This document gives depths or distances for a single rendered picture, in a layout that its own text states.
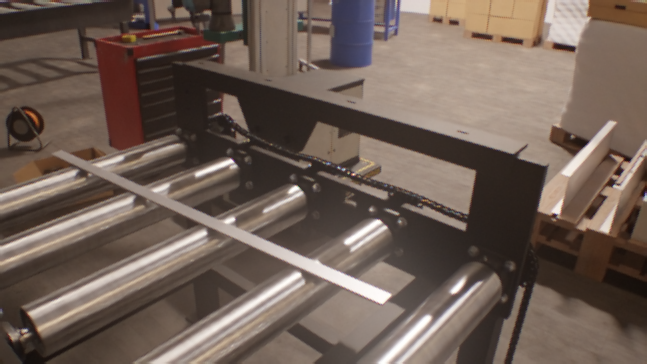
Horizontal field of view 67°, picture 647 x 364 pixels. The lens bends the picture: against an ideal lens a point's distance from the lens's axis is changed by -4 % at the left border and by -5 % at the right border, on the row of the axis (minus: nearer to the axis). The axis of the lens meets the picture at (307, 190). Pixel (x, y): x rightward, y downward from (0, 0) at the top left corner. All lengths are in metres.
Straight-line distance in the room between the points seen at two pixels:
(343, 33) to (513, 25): 3.63
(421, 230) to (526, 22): 8.26
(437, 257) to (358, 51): 5.69
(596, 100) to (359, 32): 3.31
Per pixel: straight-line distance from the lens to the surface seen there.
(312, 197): 1.52
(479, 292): 1.16
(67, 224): 1.43
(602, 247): 2.94
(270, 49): 3.00
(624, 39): 4.49
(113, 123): 3.87
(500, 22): 9.60
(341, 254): 1.20
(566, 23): 9.46
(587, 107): 4.71
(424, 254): 1.39
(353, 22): 6.83
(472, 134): 1.25
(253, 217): 1.36
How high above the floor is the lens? 1.58
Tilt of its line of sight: 27 degrees down
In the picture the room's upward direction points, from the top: 1 degrees clockwise
